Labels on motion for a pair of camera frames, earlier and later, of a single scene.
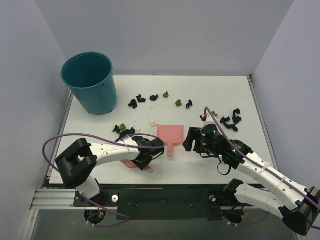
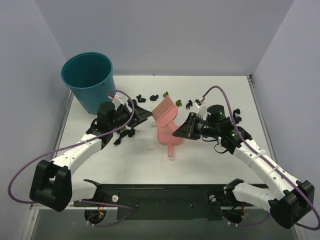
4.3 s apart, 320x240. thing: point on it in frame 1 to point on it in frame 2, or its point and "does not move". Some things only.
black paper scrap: (153, 98) does not move
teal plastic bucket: (90, 77) does not move
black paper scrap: (125, 132) does not move
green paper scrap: (166, 94) does not move
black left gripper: (146, 158) to (132, 115)
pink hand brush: (130, 164) to (166, 113)
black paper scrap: (190, 103) does not move
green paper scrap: (178, 103) does not move
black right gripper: (196, 139) to (193, 125)
